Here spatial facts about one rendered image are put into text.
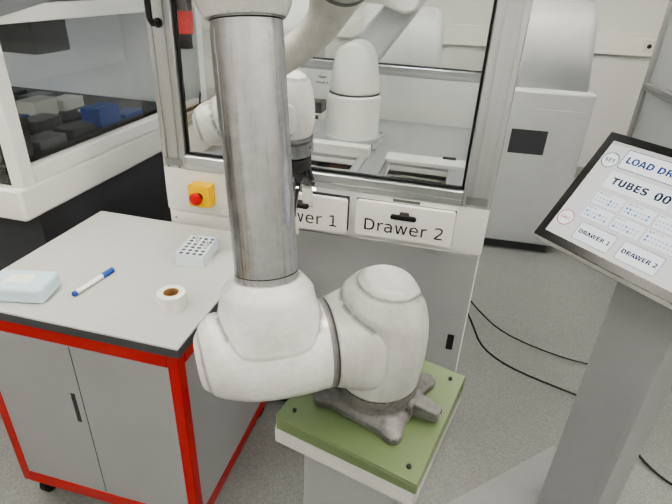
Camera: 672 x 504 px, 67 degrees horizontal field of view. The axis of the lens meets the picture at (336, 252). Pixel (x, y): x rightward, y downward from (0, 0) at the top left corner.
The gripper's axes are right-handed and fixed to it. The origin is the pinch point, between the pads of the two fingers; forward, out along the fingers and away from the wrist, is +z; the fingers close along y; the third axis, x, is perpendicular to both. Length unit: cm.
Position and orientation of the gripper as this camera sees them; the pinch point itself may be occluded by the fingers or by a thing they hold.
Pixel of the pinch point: (300, 216)
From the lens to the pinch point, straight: 145.6
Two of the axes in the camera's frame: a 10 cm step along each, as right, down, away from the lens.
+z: 0.1, 7.6, 6.5
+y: 2.5, -6.3, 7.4
